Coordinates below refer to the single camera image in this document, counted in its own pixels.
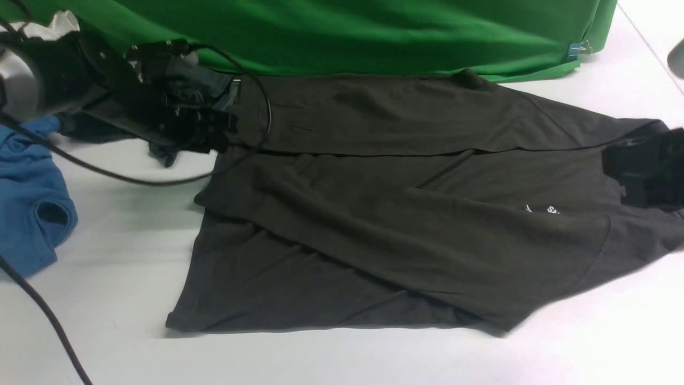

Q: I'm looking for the blue t-shirt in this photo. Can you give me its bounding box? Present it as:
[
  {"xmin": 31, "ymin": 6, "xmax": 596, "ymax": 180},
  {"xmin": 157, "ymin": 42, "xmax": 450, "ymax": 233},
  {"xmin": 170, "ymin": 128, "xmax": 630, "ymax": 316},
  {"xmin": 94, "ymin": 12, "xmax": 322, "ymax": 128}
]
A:
[{"xmin": 1, "ymin": 127, "xmax": 78, "ymax": 278}]

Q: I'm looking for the dark teal crumpled garment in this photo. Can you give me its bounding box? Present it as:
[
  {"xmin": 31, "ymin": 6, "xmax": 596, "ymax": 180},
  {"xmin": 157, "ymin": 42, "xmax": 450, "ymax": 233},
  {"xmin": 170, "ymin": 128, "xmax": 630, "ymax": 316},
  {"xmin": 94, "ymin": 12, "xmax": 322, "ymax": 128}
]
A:
[{"xmin": 59, "ymin": 67, "xmax": 239, "ymax": 168}]

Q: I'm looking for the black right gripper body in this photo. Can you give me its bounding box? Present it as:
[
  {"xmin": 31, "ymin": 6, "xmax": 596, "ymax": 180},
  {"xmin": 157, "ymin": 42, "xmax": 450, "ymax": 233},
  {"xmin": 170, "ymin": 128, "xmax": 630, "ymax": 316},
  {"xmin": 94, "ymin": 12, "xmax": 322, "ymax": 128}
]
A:
[{"xmin": 602, "ymin": 128, "xmax": 683, "ymax": 210}]

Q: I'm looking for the white crumpled garment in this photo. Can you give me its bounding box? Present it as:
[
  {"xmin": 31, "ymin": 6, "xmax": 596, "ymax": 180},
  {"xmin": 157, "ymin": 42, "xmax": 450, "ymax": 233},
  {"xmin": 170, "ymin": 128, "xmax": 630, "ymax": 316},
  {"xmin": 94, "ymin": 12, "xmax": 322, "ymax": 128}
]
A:
[{"xmin": 10, "ymin": 10, "xmax": 81, "ymax": 41}]

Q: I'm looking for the gray long-sleeved shirt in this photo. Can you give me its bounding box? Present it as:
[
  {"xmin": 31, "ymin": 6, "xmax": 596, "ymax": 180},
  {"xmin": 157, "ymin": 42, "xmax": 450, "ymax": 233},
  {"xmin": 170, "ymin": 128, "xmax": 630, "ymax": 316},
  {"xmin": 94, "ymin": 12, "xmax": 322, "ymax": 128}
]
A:
[{"xmin": 166, "ymin": 70, "xmax": 682, "ymax": 333}]

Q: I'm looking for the green backdrop cloth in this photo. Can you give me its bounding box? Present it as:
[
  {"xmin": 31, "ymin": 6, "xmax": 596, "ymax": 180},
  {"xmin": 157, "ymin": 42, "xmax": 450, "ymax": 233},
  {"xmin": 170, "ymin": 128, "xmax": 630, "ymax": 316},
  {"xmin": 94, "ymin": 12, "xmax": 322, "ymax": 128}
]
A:
[{"xmin": 25, "ymin": 1, "xmax": 617, "ymax": 83}]

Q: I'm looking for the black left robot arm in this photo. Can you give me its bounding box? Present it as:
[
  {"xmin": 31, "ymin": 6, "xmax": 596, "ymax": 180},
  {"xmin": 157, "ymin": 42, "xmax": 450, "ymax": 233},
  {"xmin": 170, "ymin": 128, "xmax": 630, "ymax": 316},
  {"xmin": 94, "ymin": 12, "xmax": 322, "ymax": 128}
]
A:
[{"xmin": 2, "ymin": 32, "xmax": 237, "ymax": 153}]

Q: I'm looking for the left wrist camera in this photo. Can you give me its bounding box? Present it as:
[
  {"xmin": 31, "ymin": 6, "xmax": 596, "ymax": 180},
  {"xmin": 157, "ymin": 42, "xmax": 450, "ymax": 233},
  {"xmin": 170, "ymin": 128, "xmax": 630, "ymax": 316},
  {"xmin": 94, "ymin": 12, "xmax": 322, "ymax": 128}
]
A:
[{"xmin": 125, "ymin": 39, "xmax": 199, "ymax": 82}]

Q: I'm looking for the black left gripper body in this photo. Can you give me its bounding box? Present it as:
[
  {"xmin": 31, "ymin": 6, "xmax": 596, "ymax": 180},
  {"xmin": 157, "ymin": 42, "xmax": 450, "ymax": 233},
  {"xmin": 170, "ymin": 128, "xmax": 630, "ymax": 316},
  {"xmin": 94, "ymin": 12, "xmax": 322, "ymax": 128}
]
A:
[{"xmin": 80, "ymin": 41, "xmax": 238, "ymax": 153}]

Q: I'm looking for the blue binder clip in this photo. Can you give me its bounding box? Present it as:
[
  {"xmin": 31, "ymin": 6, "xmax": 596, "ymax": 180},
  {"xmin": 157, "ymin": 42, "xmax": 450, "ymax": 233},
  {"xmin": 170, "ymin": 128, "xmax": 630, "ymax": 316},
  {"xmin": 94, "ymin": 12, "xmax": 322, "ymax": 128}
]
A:
[{"xmin": 566, "ymin": 40, "xmax": 593, "ymax": 61}]

